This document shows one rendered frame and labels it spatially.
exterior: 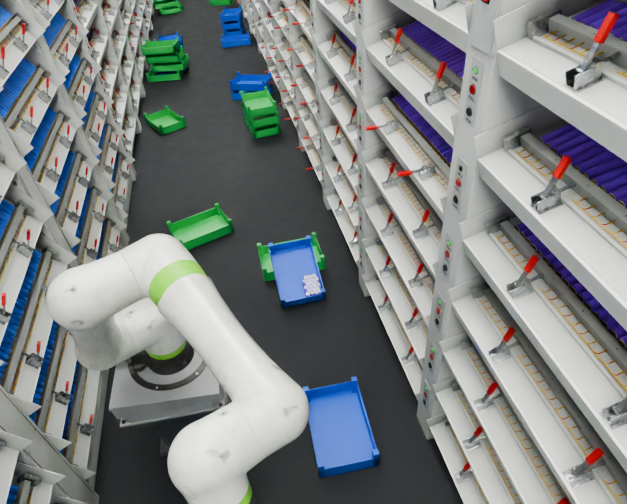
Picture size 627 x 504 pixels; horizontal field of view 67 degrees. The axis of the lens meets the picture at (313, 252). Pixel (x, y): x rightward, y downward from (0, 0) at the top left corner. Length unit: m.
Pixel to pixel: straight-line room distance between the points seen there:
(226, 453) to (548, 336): 0.57
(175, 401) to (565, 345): 1.05
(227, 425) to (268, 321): 1.37
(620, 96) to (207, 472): 0.73
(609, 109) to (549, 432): 0.61
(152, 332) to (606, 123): 1.14
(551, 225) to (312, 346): 1.34
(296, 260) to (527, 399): 1.41
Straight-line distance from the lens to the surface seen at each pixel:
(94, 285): 0.99
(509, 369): 1.11
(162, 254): 0.99
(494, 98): 0.92
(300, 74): 3.04
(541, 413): 1.07
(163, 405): 1.52
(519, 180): 0.90
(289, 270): 2.22
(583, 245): 0.79
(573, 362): 0.90
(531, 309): 0.95
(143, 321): 1.38
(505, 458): 1.24
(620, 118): 0.69
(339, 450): 1.74
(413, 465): 1.74
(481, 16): 0.92
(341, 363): 1.93
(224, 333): 0.85
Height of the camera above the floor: 1.57
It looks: 41 degrees down
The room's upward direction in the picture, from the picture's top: 5 degrees counter-clockwise
